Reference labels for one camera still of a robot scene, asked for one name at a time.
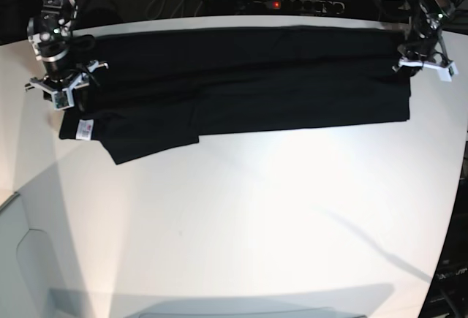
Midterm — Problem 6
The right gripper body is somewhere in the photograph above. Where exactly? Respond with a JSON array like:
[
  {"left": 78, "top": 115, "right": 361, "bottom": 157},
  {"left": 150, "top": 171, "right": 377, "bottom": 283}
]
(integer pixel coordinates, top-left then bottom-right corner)
[{"left": 24, "top": 60, "right": 109, "bottom": 101}]

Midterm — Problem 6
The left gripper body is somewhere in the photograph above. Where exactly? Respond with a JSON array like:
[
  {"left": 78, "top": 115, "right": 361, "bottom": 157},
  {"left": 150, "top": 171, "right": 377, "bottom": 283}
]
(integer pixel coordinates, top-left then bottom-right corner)
[{"left": 392, "top": 38, "right": 452, "bottom": 75}]

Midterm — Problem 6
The black T-shirt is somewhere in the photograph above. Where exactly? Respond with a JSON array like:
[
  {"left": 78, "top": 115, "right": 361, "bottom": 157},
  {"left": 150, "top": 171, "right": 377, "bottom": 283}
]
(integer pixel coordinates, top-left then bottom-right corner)
[{"left": 58, "top": 26, "right": 411, "bottom": 164}]

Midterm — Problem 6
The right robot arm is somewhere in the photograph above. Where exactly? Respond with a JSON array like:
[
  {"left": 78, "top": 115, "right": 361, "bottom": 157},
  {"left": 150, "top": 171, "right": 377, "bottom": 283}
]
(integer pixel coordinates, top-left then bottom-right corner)
[{"left": 25, "top": 0, "right": 109, "bottom": 110}]

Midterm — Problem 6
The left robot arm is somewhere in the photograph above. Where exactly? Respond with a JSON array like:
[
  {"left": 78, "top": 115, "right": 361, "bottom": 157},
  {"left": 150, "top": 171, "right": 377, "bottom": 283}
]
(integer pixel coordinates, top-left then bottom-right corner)
[{"left": 333, "top": 0, "right": 458, "bottom": 82}]

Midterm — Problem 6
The white garment label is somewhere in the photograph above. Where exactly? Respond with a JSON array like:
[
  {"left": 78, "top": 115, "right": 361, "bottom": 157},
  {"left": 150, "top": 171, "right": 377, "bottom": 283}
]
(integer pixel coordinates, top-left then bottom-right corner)
[{"left": 75, "top": 120, "right": 94, "bottom": 141}]

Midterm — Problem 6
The black power strip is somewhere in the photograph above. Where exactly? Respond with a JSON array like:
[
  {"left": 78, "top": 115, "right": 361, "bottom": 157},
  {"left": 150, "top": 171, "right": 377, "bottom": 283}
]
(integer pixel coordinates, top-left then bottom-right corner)
[{"left": 252, "top": 0, "right": 345, "bottom": 16}]

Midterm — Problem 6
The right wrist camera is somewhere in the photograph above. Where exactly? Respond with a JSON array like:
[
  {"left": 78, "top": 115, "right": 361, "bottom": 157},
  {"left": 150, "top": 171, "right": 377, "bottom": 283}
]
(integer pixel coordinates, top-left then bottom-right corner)
[{"left": 51, "top": 90, "right": 75, "bottom": 110}]

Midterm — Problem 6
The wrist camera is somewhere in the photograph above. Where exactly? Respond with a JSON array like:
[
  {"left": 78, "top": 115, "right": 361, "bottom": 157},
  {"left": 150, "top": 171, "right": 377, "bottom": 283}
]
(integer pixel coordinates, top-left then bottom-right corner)
[
  {"left": 51, "top": 90, "right": 75, "bottom": 110},
  {"left": 439, "top": 61, "right": 458, "bottom": 82}
]

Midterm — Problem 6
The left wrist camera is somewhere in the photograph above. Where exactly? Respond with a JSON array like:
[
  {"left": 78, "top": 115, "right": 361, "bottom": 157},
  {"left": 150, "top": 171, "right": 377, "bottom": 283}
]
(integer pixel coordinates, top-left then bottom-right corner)
[{"left": 439, "top": 61, "right": 458, "bottom": 82}]

